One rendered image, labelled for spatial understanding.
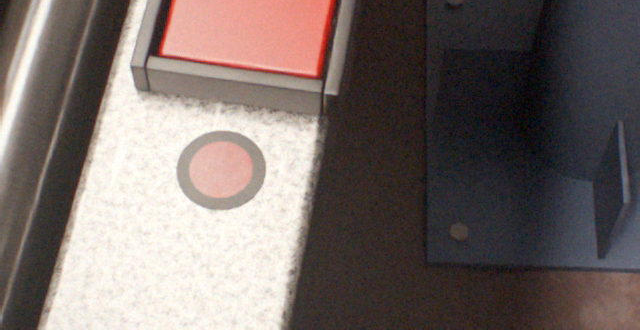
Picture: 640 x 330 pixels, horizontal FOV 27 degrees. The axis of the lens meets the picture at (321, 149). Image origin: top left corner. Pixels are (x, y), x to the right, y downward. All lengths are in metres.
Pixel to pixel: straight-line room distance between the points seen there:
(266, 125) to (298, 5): 0.05
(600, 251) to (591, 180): 0.09
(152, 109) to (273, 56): 0.05
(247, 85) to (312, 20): 0.04
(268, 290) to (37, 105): 0.11
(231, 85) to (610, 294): 1.04
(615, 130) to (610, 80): 0.09
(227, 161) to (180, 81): 0.03
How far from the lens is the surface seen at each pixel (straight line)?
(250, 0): 0.49
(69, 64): 0.50
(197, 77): 0.47
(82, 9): 0.51
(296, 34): 0.48
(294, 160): 0.47
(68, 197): 0.51
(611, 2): 1.23
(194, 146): 0.47
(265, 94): 0.47
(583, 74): 1.33
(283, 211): 0.46
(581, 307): 1.45
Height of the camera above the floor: 1.33
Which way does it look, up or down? 61 degrees down
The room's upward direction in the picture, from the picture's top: straight up
